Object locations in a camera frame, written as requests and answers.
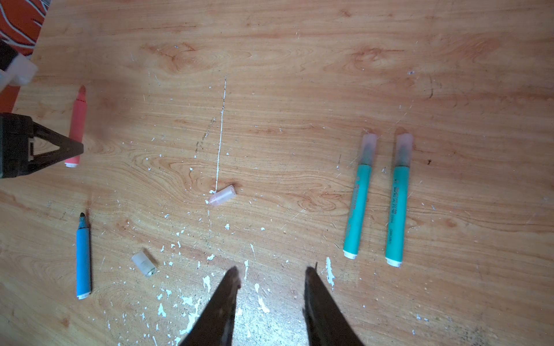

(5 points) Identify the blue pen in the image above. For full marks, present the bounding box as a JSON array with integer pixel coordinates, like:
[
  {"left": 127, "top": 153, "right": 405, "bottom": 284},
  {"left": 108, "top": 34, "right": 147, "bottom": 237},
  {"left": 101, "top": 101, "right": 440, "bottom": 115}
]
[{"left": 76, "top": 213, "right": 92, "bottom": 300}]

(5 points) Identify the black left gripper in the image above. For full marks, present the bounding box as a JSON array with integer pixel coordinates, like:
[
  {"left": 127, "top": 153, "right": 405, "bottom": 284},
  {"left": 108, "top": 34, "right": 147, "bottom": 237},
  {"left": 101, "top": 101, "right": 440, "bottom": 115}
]
[{"left": 1, "top": 113, "right": 84, "bottom": 179}]

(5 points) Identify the pinkish clear pen cap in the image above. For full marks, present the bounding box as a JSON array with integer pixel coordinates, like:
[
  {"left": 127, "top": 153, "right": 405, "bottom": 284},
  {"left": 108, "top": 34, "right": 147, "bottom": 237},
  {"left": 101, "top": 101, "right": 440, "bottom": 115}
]
[{"left": 209, "top": 185, "right": 237, "bottom": 206}]

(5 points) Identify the dark green pen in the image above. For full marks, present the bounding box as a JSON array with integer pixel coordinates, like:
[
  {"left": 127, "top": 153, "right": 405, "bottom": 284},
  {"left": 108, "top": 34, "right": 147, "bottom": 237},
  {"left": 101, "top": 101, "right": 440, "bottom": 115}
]
[{"left": 385, "top": 165, "right": 411, "bottom": 268}]

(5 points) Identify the red pen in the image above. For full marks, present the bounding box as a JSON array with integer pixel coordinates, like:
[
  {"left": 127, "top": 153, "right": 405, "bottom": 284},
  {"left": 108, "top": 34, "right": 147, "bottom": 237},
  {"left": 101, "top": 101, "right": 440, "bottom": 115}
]
[{"left": 69, "top": 85, "right": 87, "bottom": 143}]

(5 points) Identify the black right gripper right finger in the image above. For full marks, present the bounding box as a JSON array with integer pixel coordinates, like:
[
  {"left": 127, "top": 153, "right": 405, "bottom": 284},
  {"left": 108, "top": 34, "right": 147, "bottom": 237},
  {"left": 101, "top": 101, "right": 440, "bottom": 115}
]
[{"left": 303, "top": 267, "right": 363, "bottom": 345}]

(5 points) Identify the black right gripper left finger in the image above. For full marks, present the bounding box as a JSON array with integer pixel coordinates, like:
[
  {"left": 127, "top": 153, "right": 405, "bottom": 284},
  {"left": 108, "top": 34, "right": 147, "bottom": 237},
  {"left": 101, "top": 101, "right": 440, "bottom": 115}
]
[{"left": 179, "top": 266, "right": 241, "bottom": 346}]

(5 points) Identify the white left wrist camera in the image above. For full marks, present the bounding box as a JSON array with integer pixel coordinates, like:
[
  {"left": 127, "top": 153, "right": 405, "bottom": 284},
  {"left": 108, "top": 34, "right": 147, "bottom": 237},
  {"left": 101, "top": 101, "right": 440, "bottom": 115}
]
[{"left": 0, "top": 40, "right": 38, "bottom": 91}]

